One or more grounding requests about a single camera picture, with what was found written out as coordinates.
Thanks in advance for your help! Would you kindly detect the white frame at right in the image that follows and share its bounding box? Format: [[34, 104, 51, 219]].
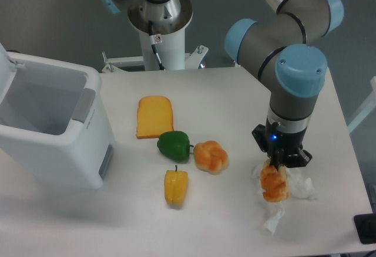
[[347, 76, 375, 134]]

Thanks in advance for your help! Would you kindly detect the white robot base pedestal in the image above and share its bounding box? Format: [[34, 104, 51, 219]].
[[102, 29, 209, 72]]

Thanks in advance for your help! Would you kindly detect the yellow bell pepper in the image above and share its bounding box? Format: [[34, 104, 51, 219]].
[[164, 165, 189, 208]]

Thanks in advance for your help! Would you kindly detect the black device at edge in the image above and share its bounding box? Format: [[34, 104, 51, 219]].
[[353, 213, 376, 244]]

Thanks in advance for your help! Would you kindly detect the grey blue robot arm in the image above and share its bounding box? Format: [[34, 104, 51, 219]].
[[103, 0, 344, 168]]

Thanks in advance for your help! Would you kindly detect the white trash can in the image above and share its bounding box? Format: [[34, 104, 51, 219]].
[[1, 49, 116, 189]]

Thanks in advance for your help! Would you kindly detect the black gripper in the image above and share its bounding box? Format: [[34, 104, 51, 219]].
[[252, 115, 312, 171]]

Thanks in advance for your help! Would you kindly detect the square toast bread slice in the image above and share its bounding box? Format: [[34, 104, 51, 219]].
[[136, 96, 174, 139]]

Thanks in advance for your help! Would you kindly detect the long twisted bread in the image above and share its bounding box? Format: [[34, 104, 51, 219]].
[[260, 159, 290, 202]]

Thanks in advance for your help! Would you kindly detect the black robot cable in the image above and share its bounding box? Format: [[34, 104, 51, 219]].
[[147, 21, 167, 71]]

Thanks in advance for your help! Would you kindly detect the green bell pepper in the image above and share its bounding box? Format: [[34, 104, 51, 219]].
[[157, 131, 192, 162]]

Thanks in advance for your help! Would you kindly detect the round knotted bread roll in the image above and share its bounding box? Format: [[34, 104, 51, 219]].
[[193, 140, 229, 174]]

